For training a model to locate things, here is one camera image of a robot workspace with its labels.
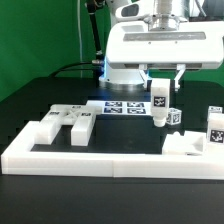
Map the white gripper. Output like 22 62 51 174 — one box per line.
106 0 224 91

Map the white chair seat part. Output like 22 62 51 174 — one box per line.
162 131 206 156

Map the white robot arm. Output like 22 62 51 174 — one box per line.
99 0 224 89

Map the white H-shaped chair back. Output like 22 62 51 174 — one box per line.
35 105 100 146

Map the white tagged cube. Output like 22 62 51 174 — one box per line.
166 108 182 125
207 106 223 121

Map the white tagged cube far right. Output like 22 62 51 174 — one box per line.
207 106 223 121

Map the white tag base sheet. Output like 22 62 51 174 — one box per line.
86 100 151 116

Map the white U-shaped fence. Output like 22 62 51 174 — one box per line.
1 121 224 180

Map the black camera pole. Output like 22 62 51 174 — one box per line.
85 0 110 60

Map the black cable bundle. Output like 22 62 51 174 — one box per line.
49 60 105 78

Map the white cable on wall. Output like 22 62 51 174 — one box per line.
77 0 84 79

